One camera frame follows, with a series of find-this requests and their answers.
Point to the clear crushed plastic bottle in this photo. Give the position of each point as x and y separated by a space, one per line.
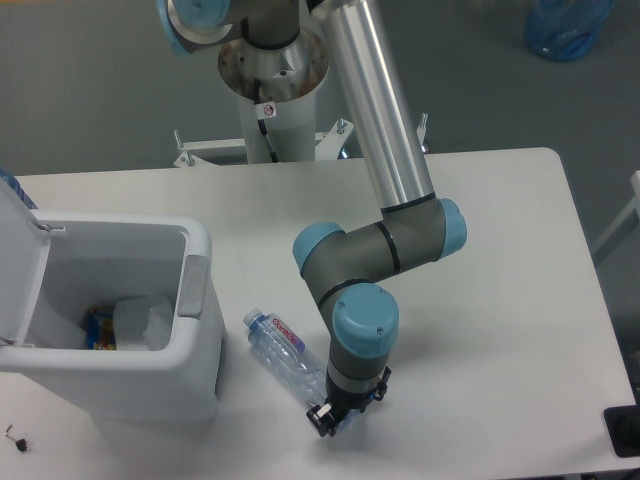
284 352

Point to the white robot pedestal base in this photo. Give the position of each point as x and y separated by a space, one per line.
276 93

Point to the white open trash can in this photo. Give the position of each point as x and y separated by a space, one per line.
55 266

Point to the black device at table edge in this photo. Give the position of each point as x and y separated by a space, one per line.
623 427

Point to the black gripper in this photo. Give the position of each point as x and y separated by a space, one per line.
344 397

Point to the blue plastic bag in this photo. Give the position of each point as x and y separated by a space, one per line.
565 31

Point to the blue yellow snack wrapper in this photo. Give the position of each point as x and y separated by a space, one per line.
100 330

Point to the white frame at right edge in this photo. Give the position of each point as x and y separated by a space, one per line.
620 227

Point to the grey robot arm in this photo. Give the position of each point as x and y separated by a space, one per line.
343 270

